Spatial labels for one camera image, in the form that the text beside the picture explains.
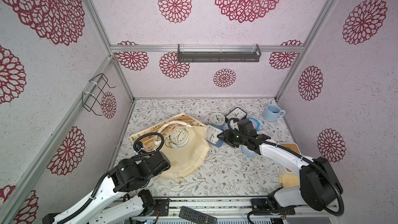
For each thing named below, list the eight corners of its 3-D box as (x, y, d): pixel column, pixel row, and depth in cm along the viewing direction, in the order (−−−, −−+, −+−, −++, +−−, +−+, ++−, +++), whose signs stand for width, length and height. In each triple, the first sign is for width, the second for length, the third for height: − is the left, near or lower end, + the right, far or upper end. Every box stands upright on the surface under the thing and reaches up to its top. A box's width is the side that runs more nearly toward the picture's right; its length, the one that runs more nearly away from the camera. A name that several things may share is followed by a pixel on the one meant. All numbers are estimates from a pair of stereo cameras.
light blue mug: (269, 124, 108) (273, 117, 102) (259, 114, 114) (262, 107, 108) (281, 117, 112) (286, 110, 106) (271, 108, 117) (275, 101, 111)
